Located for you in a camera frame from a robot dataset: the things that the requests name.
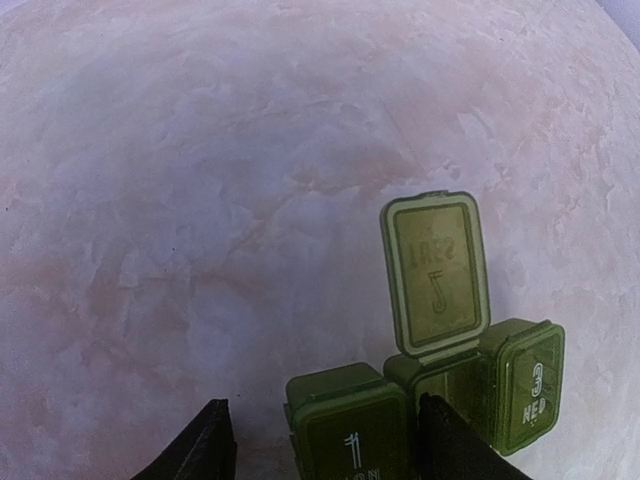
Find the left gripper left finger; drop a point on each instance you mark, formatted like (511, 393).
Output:
(204, 449)

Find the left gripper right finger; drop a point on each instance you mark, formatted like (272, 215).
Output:
(449, 449)

